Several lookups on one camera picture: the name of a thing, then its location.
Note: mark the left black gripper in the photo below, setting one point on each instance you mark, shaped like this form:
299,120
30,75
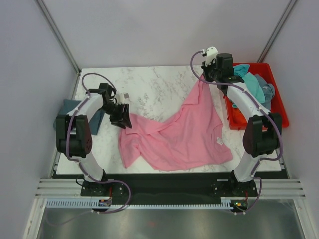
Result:
122,119

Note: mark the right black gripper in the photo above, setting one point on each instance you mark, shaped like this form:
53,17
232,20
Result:
206,69

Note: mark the pink t shirt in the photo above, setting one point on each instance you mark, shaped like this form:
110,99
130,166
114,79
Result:
188,139

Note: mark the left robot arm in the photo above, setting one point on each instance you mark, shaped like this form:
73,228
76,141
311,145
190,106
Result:
73,134

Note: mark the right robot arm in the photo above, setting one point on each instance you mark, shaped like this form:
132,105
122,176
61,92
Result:
263,133

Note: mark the teal t shirt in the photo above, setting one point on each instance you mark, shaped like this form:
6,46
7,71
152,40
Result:
251,82

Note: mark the orange garment in bin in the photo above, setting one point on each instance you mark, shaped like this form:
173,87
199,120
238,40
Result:
238,117

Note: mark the grey blue t shirt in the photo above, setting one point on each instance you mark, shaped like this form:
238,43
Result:
268,90

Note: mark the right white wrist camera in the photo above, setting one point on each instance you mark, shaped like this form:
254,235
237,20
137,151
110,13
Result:
210,54

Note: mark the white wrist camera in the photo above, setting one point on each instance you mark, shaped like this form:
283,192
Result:
123,98
210,54

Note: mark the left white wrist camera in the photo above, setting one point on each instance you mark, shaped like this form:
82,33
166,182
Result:
123,98

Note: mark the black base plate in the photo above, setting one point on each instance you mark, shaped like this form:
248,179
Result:
180,199

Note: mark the right corner aluminium post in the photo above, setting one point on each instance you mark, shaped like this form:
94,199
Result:
278,28

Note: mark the corner aluminium post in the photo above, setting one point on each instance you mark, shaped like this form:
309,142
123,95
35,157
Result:
278,28
57,34

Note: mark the aluminium frame rail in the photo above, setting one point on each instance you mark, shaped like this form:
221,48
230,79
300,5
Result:
265,189

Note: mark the left corner aluminium post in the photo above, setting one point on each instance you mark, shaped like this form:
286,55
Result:
57,34

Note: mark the white slotted cable duct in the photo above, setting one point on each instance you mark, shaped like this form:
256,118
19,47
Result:
224,204

